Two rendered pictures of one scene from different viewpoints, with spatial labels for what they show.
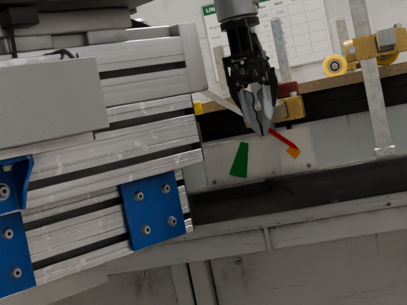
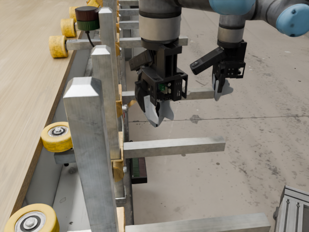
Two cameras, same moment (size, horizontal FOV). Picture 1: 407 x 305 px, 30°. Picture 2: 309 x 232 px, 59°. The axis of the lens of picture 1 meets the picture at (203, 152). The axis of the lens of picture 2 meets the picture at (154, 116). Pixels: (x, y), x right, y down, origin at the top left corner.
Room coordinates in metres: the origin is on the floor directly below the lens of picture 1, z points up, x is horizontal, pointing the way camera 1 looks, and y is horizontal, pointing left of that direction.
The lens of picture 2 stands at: (1.87, 0.59, 1.30)
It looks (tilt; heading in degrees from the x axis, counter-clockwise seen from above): 34 degrees down; 250
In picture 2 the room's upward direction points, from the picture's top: straight up
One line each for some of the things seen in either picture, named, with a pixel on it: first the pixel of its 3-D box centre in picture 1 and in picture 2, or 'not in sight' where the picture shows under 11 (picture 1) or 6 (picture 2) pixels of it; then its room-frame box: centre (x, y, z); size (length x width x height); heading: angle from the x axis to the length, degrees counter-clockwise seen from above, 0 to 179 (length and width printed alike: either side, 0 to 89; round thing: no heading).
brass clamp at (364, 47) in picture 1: (375, 45); (112, 44); (1.68, -0.42, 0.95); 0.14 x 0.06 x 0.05; 77
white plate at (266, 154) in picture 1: (257, 157); (123, 133); (1.72, -0.12, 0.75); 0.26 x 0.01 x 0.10; 77
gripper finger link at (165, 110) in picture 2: not in sight; (166, 111); (1.68, 0.12, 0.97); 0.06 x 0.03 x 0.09; 97
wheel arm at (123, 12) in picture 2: not in sight; (122, 12); (1.52, -0.91, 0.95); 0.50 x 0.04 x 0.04; 167
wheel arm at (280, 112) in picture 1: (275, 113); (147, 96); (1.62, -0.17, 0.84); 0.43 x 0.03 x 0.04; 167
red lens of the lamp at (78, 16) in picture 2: not in sight; (87, 13); (1.79, -0.16, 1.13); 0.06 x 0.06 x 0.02
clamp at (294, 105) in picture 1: (274, 111); (113, 101); (1.74, -0.18, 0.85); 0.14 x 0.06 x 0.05; 77
